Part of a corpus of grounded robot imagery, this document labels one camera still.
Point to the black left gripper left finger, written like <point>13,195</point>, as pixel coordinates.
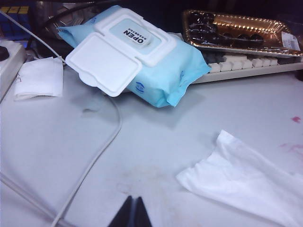
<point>125,215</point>

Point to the blue yellow cube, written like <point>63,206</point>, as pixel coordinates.
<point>14,14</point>

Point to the folded white tissue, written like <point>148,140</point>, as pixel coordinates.
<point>38,78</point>

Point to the black round plug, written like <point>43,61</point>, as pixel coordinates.
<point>3,53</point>

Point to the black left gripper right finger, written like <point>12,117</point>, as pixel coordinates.
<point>142,215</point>

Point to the white power strip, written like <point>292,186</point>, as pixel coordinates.
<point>13,63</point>

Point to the blue wet wipes pack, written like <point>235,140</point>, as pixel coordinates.
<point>165,71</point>

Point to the white grey keyboard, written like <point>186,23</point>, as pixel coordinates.
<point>236,64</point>

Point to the white wet wipe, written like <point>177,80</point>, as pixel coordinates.
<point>236,175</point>

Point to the gold plastic cherry tray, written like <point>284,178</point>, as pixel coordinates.
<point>248,28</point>

